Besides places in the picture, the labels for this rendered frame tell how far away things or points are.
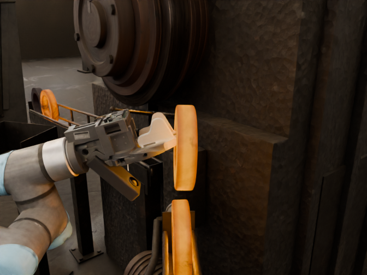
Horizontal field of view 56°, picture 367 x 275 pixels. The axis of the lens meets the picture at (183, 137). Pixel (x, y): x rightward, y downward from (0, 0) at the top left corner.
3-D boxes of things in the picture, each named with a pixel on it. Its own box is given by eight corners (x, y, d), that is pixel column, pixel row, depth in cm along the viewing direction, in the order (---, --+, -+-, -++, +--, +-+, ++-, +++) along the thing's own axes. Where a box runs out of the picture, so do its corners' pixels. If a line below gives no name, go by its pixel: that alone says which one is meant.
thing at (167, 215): (194, 253, 81) (194, 210, 78) (194, 254, 80) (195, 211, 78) (163, 254, 80) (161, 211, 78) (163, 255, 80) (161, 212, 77)
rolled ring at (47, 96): (49, 131, 184) (55, 130, 186) (54, 112, 170) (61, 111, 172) (38, 103, 189) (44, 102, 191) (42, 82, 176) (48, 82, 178)
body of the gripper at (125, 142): (128, 118, 58) (58, 137, 58) (143, 163, 60) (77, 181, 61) (131, 107, 65) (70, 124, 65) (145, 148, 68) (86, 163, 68)
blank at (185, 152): (191, 100, 70) (174, 100, 69) (199, 113, 55) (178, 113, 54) (188, 173, 73) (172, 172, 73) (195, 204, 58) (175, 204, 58)
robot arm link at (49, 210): (21, 268, 61) (-5, 215, 58) (44, 233, 72) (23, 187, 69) (62, 258, 61) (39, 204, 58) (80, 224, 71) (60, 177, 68)
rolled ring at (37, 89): (37, 88, 185) (44, 87, 187) (29, 87, 199) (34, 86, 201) (43, 121, 189) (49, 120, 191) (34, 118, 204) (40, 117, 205)
